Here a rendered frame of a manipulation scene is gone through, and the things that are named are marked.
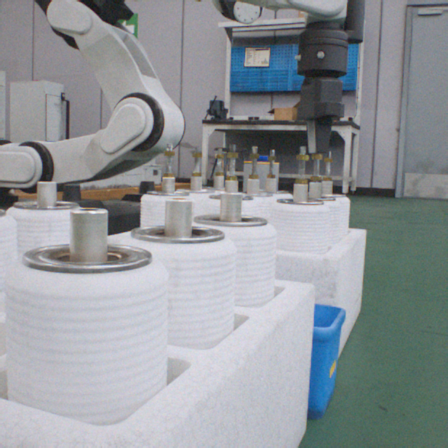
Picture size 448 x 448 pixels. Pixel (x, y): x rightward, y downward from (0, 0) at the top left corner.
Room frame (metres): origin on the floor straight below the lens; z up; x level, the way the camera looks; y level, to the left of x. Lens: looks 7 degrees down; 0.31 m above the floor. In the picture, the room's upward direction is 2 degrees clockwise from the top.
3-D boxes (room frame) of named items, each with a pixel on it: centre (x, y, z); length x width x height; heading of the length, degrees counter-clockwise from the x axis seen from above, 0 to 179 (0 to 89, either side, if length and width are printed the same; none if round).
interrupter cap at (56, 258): (0.30, 0.08, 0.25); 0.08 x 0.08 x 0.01
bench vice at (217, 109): (5.58, 0.11, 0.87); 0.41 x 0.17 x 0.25; 159
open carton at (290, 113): (5.72, -0.67, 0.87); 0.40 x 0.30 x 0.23; 55
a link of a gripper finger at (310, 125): (0.95, -0.16, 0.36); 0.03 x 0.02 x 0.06; 101
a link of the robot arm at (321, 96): (0.92, -0.16, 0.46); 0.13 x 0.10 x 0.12; 11
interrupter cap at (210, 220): (0.52, -0.01, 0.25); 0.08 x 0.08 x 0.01
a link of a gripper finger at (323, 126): (0.90, -0.17, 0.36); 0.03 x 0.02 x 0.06; 101
